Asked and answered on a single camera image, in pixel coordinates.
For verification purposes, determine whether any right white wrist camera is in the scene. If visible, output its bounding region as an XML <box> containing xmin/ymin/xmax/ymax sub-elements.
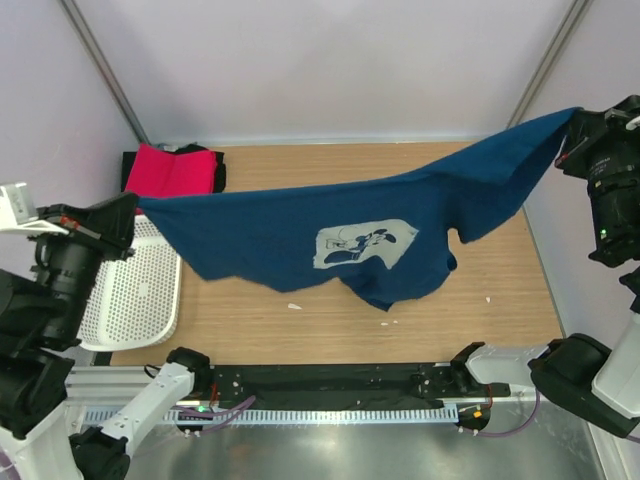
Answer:
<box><xmin>606</xmin><ymin>108</ymin><xmax>639</xmax><ymax>131</ymax></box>

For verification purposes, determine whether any folded pink t-shirt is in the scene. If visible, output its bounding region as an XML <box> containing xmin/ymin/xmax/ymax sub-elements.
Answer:
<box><xmin>124</xmin><ymin>143</ymin><xmax>217</xmax><ymax>197</ymax></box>

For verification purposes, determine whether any white slotted cable duct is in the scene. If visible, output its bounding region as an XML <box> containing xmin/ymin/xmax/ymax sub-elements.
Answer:
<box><xmin>84</xmin><ymin>405</ymin><xmax>459</xmax><ymax>426</ymax></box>

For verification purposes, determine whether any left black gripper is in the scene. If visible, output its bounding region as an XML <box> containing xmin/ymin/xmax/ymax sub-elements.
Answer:
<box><xmin>26</xmin><ymin>187</ymin><xmax>139</xmax><ymax>339</ymax></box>

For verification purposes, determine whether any white perforated plastic basket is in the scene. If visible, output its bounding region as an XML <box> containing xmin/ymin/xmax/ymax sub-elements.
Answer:
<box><xmin>78</xmin><ymin>215</ymin><xmax>182</xmax><ymax>352</ymax></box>

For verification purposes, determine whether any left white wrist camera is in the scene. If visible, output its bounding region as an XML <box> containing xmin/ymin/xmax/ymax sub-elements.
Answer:
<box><xmin>1</xmin><ymin>182</ymin><xmax>68</xmax><ymax>236</ymax></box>

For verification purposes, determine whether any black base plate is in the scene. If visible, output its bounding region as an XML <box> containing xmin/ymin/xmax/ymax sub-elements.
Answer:
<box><xmin>213</xmin><ymin>363</ymin><xmax>511</xmax><ymax>411</ymax></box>

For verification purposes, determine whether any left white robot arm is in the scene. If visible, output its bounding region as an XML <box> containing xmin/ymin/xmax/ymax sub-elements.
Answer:
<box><xmin>1</xmin><ymin>183</ymin><xmax>212</xmax><ymax>479</ymax></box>

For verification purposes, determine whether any folded black t-shirt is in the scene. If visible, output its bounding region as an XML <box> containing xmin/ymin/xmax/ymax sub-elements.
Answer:
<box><xmin>121</xmin><ymin>143</ymin><xmax>229</xmax><ymax>196</ymax></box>

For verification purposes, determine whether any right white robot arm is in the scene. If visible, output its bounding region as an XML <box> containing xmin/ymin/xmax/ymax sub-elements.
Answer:
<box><xmin>450</xmin><ymin>95</ymin><xmax>639</xmax><ymax>442</ymax></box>

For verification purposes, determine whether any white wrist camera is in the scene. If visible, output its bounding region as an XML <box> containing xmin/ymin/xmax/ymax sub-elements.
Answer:
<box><xmin>1</xmin><ymin>182</ymin><xmax>68</xmax><ymax>236</ymax></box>
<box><xmin>606</xmin><ymin>108</ymin><xmax>639</xmax><ymax>131</ymax></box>

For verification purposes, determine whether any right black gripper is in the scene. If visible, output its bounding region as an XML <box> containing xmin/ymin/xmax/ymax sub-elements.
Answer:
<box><xmin>547</xmin><ymin>90</ymin><xmax>640</xmax><ymax>251</ymax></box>

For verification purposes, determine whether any blue printed t-shirt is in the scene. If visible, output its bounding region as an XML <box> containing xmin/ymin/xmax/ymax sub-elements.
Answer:
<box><xmin>139</xmin><ymin>109</ymin><xmax>574</xmax><ymax>311</ymax></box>

